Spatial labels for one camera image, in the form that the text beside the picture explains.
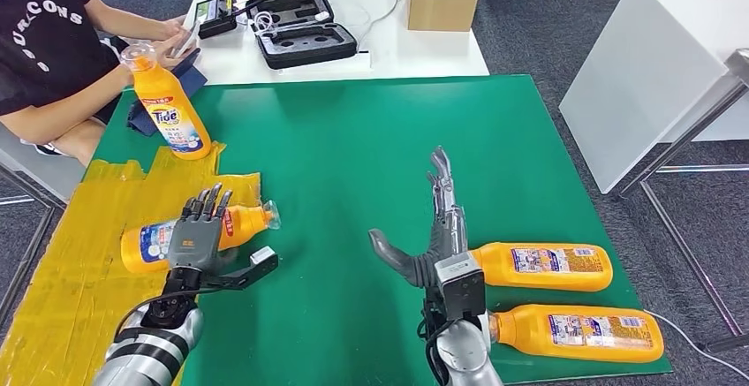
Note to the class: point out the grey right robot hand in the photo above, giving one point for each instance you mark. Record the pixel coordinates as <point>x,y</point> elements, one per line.
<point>447,231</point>

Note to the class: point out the person's left hand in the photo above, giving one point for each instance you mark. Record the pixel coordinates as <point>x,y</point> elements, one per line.
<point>172,28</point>

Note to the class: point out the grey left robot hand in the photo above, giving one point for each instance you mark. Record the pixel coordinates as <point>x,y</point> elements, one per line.
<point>193,246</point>

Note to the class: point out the handheld tablet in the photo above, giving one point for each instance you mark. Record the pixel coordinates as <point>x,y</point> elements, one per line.
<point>187,41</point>

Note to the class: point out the orange Tide detergent bottle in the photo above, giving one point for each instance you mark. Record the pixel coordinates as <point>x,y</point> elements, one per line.
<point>170,120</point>
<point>608,353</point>
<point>579,281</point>
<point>246,225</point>

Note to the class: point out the person's left forearm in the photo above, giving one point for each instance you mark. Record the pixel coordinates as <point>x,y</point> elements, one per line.
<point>126,20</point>

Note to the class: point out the person's right forearm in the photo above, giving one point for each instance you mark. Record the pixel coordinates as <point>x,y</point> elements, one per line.
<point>58,114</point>

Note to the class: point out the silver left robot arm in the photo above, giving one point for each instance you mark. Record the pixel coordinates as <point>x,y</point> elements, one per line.
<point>146,354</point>

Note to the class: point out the black handheld device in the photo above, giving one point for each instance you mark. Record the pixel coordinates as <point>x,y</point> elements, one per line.
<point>213,20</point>

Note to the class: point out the blue folio case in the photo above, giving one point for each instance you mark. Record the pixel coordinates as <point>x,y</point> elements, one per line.
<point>140,121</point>

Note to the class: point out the person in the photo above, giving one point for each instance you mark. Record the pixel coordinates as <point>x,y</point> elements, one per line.
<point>52,38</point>

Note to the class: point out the green table mat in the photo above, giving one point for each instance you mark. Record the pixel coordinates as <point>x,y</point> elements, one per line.
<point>526,137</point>

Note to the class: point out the black foam-lined case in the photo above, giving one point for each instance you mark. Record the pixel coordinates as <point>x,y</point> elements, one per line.
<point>304,44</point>

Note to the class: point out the yellow tape sheet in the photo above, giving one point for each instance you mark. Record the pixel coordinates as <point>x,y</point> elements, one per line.
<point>58,313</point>

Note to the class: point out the white desk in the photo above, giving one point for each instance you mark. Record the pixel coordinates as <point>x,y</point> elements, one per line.
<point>409,55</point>

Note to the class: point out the large white table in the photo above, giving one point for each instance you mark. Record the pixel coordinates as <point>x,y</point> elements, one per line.
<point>643,67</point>

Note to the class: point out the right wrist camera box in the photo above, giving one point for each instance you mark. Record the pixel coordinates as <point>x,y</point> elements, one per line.
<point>462,287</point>

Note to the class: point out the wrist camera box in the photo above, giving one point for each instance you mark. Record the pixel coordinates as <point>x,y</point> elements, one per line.
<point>260,263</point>
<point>462,287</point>

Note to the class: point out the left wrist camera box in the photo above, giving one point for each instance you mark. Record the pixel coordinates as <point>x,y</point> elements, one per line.
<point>260,263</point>

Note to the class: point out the steel table frame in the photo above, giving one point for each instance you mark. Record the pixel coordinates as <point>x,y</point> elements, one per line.
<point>684,136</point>

